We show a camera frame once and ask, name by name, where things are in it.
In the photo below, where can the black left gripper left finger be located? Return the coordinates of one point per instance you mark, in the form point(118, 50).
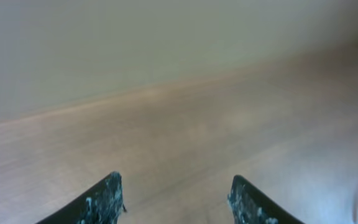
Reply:
point(101, 204)

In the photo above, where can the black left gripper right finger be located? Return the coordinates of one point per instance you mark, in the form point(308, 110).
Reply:
point(250, 205)

